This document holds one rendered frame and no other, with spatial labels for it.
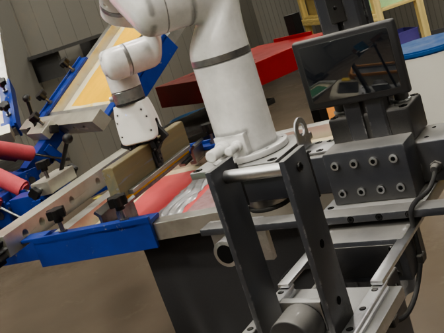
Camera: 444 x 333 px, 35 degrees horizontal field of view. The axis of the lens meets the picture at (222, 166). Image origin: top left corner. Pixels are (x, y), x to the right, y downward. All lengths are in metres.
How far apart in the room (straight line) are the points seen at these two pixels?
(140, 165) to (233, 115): 0.62
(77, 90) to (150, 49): 1.17
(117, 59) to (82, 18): 5.80
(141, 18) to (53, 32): 6.04
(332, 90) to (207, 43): 0.21
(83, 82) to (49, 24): 4.30
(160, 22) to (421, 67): 3.65
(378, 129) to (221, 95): 0.24
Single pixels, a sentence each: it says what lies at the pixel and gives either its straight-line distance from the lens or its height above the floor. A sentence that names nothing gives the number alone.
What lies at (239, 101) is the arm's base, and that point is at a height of 1.23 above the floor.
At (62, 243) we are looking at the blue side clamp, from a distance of 1.57.
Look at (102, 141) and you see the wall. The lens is 7.22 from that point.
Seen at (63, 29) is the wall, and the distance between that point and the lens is 7.17.
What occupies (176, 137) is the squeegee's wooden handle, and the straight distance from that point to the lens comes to 1.85.
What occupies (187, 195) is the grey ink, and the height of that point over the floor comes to 0.96.
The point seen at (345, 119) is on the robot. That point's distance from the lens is 1.01.
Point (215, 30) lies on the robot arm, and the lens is 1.06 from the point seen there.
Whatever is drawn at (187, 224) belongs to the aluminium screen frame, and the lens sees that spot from 1.42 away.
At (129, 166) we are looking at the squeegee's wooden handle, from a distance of 1.62.
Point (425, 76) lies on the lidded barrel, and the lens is 4.61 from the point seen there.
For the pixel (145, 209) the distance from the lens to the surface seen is 1.72.
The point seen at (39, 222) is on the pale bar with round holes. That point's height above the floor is 1.01.
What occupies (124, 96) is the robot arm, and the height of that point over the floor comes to 1.23.
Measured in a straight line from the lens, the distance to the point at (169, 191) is 1.81.
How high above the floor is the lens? 1.39
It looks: 13 degrees down
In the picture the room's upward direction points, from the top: 18 degrees counter-clockwise
